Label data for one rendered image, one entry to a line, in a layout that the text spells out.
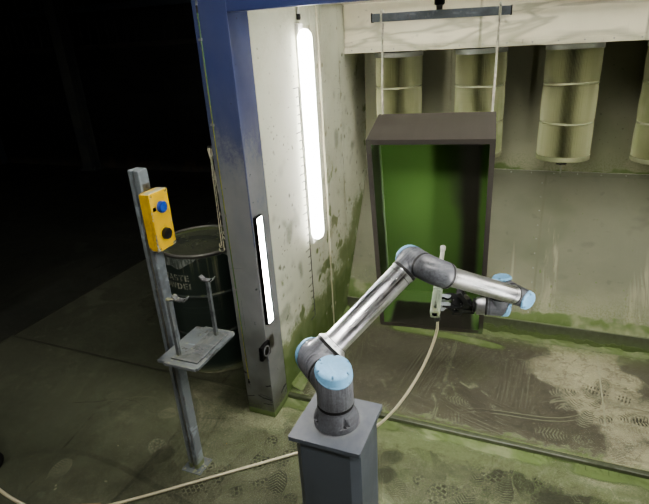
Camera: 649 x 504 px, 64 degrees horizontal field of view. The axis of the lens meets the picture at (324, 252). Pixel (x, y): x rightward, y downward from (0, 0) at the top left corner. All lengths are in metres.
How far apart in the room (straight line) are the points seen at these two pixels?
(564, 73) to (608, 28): 0.32
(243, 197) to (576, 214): 2.43
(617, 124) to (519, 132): 0.62
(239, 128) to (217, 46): 0.37
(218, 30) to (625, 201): 2.91
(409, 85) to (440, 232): 1.15
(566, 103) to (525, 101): 0.45
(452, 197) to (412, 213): 0.26
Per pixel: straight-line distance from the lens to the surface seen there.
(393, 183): 3.03
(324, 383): 2.05
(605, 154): 4.12
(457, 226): 3.13
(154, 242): 2.32
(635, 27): 3.59
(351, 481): 2.24
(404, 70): 3.78
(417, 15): 2.79
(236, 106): 2.52
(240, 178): 2.60
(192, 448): 2.98
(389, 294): 2.22
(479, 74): 3.68
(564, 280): 3.97
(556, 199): 4.09
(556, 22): 3.57
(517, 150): 4.10
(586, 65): 3.65
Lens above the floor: 2.12
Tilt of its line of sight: 23 degrees down
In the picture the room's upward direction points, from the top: 4 degrees counter-clockwise
